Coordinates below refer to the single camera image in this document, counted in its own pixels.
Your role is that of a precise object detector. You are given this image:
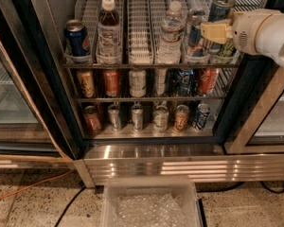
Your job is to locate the orange cable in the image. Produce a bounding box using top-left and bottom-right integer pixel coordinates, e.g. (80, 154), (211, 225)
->
(0, 168), (76, 204)

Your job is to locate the red can middle shelf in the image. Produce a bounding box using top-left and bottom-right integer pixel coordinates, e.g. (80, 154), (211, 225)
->
(197, 68), (220, 95)

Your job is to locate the orange can middle shelf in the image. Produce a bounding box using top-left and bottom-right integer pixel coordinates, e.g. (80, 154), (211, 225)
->
(103, 70), (120, 97)

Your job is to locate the blue can bottom shelf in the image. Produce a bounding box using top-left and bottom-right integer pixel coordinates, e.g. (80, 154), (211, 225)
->
(192, 103), (210, 131)

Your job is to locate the silver can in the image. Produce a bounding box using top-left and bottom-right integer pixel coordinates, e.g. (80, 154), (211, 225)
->
(108, 104), (121, 131)
(132, 104), (143, 131)

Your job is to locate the orange can bottom shelf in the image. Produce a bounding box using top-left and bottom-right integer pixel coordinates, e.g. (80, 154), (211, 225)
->
(83, 106), (102, 132)

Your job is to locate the black cable right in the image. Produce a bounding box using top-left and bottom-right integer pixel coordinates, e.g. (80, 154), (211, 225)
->
(196, 180), (284, 195)

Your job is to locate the steel fridge cabinet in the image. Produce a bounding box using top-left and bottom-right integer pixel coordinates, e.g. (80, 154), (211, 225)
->
(6, 0), (284, 189)

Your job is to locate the orange can shelf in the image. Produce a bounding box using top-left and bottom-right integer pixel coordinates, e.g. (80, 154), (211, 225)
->
(83, 106), (102, 132)
(103, 70), (120, 97)

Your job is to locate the silver can bottom left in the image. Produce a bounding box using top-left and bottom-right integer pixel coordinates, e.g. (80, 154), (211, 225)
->
(108, 104), (121, 131)

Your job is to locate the brown tea bottle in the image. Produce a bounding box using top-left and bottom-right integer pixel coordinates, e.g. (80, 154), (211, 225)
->
(98, 0), (121, 64)

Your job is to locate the red bull can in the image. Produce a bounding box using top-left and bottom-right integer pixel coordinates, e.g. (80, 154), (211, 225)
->
(186, 9), (205, 57)
(205, 0), (237, 55)

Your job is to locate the silver can bottom centre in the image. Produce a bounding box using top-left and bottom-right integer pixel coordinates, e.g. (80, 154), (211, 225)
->
(132, 104), (143, 131)

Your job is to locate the tan can middle shelf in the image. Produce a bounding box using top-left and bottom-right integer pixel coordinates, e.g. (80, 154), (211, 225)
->
(77, 70), (96, 98)

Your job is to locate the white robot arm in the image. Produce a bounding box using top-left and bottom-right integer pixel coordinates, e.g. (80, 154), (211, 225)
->
(201, 9), (284, 68)

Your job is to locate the black cable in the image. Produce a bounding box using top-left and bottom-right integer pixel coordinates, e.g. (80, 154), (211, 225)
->
(196, 180), (284, 195)
(54, 184), (87, 227)

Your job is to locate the right glass fridge door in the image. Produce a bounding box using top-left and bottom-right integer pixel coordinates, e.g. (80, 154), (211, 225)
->
(224, 66), (284, 155)

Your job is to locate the blue can shelf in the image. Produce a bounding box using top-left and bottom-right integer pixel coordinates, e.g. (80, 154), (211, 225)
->
(174, 69), (193, 96)
(192, 103), (210, 131)

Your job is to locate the green soda can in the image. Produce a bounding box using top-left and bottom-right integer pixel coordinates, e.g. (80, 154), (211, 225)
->
(218, 40), (236, 57)

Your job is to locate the glass fridge door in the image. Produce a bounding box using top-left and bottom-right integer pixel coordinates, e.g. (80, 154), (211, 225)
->
(0, 0), (78, 160)
(224, 66), (284, 155)

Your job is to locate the top wire shelf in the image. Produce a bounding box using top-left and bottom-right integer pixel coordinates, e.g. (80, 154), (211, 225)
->
(64, 0), (264, 64)

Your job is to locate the blue pepsi can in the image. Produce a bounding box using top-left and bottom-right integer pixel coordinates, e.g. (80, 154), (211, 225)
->
(63, 20), (90, 57)

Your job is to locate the black cable left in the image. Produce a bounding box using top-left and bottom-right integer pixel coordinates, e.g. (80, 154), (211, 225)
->
(54, 184), (87, 227)

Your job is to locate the grey can bottom shelf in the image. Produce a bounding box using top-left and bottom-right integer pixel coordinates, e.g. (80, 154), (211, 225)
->
(153, 105), (169, 132)

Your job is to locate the silver can middle shelf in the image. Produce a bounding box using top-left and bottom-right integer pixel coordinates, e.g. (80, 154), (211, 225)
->
(154, 68), (168, 96)

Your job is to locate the clear plastic bin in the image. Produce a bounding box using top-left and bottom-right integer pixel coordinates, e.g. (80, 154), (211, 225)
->
(100, 176), (204, 227)

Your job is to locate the blue can middle shelf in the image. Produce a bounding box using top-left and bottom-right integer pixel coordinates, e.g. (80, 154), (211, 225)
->
(174, 69), (193, 96)

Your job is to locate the wire shelf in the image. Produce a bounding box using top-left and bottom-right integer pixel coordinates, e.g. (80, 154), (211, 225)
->
(75, 68), (233, 103)
(64, 0), (264, 64)

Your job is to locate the white can middle shelf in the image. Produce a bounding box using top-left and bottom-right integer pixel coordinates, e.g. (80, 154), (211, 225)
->
(129, 70), (146, 97)

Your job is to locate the tan can shelf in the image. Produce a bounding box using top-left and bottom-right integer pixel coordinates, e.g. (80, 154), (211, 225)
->
(77, 70), (96, 98)
(173, 105), (189, 131)

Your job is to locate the clear water bottle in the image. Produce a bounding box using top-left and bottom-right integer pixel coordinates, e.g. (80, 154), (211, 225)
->
(157, 1), (186, 64)

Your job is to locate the tan can bottom shelf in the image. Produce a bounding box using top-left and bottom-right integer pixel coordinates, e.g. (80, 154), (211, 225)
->
(173, 105), (189, 131)

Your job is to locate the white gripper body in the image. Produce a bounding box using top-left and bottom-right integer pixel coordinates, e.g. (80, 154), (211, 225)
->
(232, 9), (280, 55)

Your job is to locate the bubble wrap sheet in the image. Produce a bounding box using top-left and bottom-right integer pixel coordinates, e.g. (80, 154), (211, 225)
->
(114, 194), (187, 227)

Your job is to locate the left glass fridge door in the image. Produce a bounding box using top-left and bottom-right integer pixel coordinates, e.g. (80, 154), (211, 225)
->
(0, 0), (78, 160)

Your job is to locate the middle wire shelf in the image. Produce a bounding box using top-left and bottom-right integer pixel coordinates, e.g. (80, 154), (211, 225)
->
(75, 68), (233, 103)

